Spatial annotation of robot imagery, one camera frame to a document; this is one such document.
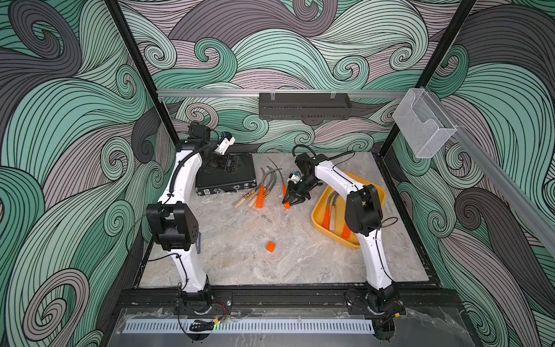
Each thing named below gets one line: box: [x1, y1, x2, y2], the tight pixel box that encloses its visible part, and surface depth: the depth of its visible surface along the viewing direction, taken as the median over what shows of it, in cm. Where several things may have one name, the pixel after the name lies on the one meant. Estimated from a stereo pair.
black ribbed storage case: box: [195, 152, 258, 196], surface depth 102 cm
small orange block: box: [265, 241, 277, 254], surface depth 89 cm
